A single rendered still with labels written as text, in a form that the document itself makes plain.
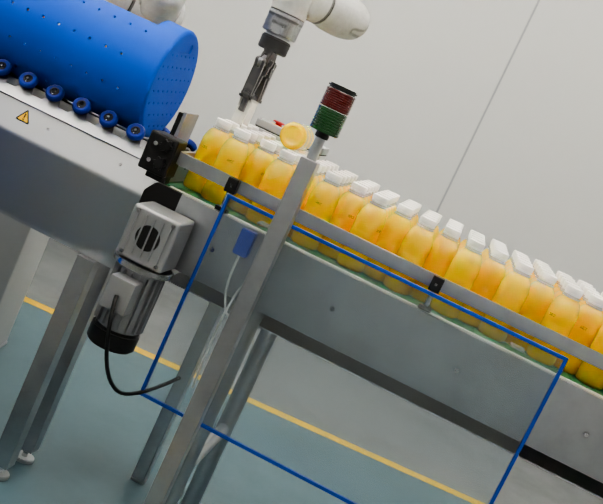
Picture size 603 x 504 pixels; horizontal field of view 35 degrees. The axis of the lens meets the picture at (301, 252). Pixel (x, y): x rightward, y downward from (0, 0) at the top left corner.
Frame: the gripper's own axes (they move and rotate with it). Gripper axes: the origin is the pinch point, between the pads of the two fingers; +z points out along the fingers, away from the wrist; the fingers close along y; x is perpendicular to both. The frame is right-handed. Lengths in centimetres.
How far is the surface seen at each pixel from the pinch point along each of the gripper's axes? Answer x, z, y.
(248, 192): 14.3, 14.0, 24.0
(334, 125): 28, -8, 42
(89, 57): -35.1, 2.7, 17.3
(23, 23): -53, 2, 17
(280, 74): -58, -11, -274
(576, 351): 93, 14, 24
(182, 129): -10.7, 9.5, 6.7
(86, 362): -38, 111, -89
